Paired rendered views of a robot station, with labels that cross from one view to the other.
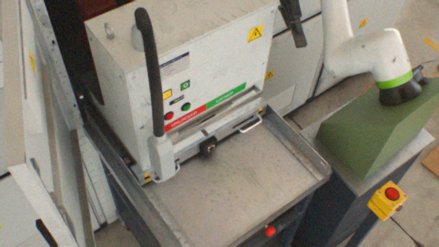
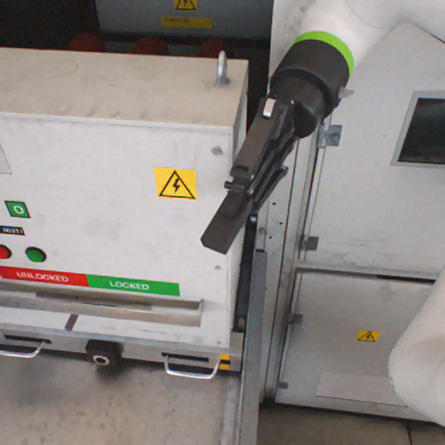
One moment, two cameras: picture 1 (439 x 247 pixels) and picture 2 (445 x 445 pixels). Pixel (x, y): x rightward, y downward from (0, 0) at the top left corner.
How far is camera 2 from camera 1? 1.02 m
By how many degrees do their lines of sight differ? 33
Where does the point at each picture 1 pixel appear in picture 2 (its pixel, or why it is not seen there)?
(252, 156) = (152, 423)
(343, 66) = (412, 387)
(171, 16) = (40, 79)
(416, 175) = not seen: outside the picture
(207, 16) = (83, 98)
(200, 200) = (14, 427)
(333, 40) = (426, 321)
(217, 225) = not seen: outside the picture
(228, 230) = not seen: outside the picture
